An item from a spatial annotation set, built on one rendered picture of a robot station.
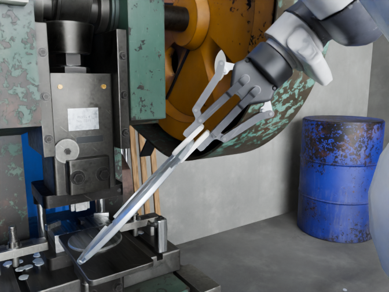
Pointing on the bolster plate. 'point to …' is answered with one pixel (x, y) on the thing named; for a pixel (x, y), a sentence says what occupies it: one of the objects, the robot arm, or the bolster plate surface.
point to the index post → (160, 234)
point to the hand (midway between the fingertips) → (191, 142)
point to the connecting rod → (70, 32)
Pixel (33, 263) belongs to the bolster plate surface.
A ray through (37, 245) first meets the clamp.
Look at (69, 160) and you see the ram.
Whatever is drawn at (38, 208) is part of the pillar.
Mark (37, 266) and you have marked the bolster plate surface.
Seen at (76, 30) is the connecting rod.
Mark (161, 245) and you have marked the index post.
